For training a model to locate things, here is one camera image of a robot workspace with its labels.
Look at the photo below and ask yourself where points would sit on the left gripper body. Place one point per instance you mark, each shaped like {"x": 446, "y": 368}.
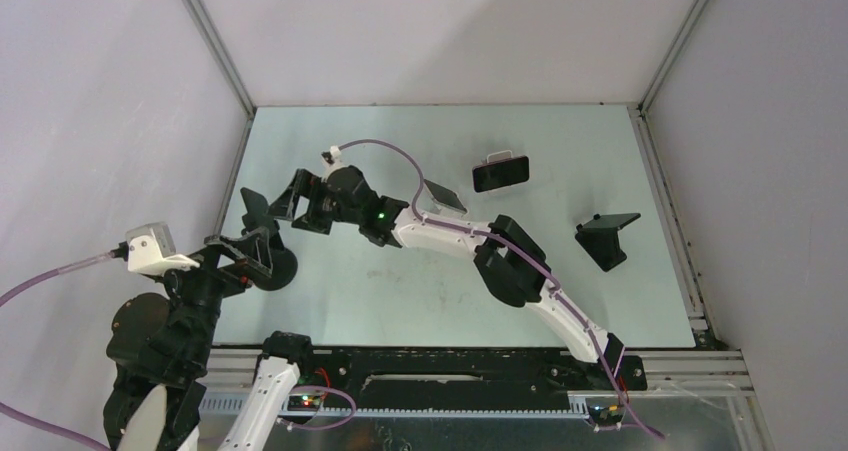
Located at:
{"x": 208, "y": 281}

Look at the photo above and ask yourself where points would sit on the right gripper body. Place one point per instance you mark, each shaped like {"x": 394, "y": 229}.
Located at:
{"x": 323, "y": 211}

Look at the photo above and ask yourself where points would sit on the black phone stand round base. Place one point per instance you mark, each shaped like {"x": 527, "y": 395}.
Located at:
{"x": 280, "y": 260}

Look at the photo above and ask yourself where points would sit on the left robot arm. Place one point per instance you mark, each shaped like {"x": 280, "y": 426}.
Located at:
{"x": 166, "y": 339}

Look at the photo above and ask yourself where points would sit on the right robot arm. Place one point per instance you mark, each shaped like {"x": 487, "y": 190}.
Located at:
{"x": 511, "y": 265}

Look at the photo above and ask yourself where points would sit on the small phone on stand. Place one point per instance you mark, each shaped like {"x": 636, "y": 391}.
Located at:
{"x": 444, "y": 198}

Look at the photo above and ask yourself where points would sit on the black smartphone on white stand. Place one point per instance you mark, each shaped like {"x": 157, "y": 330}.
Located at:
{"x": 501, "y": 174}

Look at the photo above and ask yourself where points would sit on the white phone stand behind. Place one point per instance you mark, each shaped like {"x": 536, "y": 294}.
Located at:
{"x": 498, "y": 156}

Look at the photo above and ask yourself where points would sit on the black angled phone stand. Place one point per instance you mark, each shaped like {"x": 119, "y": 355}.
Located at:
{"x": 599, "y": 238}

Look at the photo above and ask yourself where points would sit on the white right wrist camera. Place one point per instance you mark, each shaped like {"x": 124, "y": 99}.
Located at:
{"x": 332, "y": 159}

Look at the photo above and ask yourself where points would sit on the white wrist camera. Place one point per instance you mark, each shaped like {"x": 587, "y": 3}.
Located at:
{"x": 152, "y": 251}
{"x": 332, "y": 159}

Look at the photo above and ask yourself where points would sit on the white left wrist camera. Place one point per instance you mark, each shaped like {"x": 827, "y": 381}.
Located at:
{"x": 152, "y": 251}

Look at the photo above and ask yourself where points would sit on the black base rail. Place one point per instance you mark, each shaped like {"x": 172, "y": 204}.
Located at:
{"x": 440, "y": 379}

